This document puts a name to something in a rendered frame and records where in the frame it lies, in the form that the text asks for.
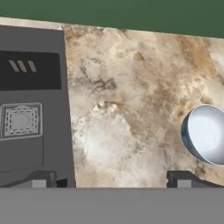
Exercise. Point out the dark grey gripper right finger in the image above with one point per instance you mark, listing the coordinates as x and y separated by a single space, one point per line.
182 176

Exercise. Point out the grey hob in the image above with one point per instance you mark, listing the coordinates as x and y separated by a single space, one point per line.
32 116

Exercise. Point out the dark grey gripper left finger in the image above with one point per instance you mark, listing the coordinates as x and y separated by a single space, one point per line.
40 177

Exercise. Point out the blue and white bowl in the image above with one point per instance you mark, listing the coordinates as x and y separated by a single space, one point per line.
205 135

